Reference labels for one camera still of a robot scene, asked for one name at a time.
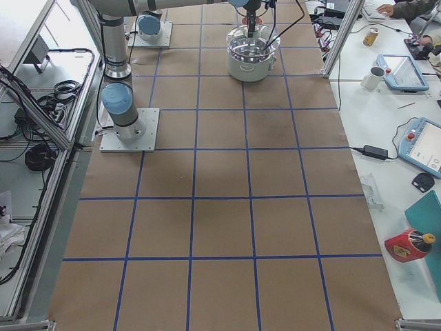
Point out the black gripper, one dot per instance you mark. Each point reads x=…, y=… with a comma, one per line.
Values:
x=251, y=16

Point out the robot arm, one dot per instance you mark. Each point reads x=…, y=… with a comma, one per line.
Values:
x=117, y=96

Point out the light green electric pot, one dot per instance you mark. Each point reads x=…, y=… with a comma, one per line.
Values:
x=251, y=59

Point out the yellow drink can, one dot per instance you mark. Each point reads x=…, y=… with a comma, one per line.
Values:
x=370, y=37

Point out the white mug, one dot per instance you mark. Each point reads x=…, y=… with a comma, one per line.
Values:
x=373, y=78

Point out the far teach pendant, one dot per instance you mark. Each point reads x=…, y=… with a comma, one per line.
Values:
x=402, y=73

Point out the teach pendant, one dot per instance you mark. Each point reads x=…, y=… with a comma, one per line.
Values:
x=420, y=146
x=402, y=73

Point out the black power adapter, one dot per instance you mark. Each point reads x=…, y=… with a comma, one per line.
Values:
x=374, y=152

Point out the near teach pendant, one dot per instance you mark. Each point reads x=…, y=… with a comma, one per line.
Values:
x=420, y=146

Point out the black mouse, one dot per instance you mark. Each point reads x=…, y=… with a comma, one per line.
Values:
x=423, y=182

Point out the teal box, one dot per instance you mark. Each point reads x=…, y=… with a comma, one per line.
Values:
x=424, y=216

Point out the aluminium frame post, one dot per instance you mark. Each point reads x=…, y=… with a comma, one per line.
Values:
x=348, y=21

